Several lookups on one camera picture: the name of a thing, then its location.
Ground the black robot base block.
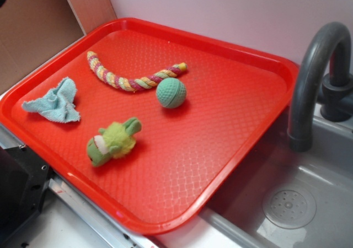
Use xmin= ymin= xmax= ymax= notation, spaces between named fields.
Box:
xmin=1 ymin=147 xmax=52 ymax=245

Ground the green dimpled rubber ball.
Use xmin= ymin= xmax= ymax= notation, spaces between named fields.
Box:
xmin=156 ymin=78 xmax=187 ymax=109

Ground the red plastic tray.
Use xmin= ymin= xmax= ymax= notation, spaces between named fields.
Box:
xmin=1 ymin=18 xmax=298 ymax=235

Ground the green plush toy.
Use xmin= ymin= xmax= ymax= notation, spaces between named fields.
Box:
xmin=87 ymin=117 xmax=142 ymax=167

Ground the light blue crumpled cloth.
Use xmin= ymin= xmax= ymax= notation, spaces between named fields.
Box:
xmin=22 ymin=77 xmax=81 ymax=123

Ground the grey plastic toy sink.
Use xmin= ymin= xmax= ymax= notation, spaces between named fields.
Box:
xmin=200 ymin=112 xmax=352 ymax=247

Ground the round sink drain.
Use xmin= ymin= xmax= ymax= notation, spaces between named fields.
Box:
xmin=262 ymin=184 xmax=317 ymax=229

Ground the grey curved toy faucet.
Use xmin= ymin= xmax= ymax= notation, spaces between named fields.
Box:
xmin=287 ymin=22 xmax=352 ymax=152

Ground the brown cardboard panel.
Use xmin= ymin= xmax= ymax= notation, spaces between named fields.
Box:
xmin=1 ymin=0 xmax=116 ymax=93

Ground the multicolour braided rope toy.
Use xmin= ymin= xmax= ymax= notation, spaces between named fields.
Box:
xmin=87 ymin=51 xmax=188 ymax=93

